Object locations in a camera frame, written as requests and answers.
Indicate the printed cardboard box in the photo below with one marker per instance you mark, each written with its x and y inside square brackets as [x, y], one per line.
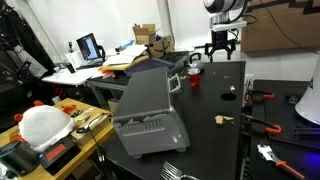
[161, 46]

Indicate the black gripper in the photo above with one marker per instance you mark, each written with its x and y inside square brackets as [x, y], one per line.
[220, 40]

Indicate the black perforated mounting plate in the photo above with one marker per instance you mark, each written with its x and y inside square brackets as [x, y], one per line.
[283, 140]

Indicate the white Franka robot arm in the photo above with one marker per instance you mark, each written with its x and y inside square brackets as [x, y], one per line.
[218, 4]

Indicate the black scale with orange display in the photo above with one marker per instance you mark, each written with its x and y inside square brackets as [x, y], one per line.
[56, 151]

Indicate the black metal utensil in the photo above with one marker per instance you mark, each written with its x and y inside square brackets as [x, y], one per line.
[87, 126]

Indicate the shallow wooden box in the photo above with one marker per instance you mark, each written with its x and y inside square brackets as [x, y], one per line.
[91, 130]

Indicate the black hanging jacket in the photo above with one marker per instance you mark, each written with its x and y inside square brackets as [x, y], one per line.
[23, 36]

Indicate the wooden table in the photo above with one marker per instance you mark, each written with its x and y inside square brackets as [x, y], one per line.
[96, 136]

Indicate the white paper pile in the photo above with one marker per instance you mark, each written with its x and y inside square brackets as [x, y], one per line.
[125, 55]

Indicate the open plain cardboard box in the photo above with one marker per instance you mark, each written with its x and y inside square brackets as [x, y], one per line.
[143, 33]

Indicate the yellow foam board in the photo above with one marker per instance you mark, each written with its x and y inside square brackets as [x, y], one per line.
[120, 66]

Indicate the silver metal fork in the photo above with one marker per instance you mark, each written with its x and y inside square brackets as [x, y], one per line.
[170, 170]

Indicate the large brown cardboard sheet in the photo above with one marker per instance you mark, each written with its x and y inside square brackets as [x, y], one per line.
[276, 36]

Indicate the open laptop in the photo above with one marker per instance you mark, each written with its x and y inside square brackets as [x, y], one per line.
[87, 46]

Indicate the black headphones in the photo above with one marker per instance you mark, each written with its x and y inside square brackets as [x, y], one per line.
[101, 53]

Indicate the red plastic cup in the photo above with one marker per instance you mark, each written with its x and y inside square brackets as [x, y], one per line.
[194, 80]

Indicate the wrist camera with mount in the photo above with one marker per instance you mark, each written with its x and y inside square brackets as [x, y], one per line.
[228, 26]

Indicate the grey toaster oven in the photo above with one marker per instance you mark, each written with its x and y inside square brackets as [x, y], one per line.
[150, 110]

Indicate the green white candy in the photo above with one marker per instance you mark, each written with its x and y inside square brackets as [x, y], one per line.
[232, 88]

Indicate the white desk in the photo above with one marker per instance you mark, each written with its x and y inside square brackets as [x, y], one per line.
[70, 77]

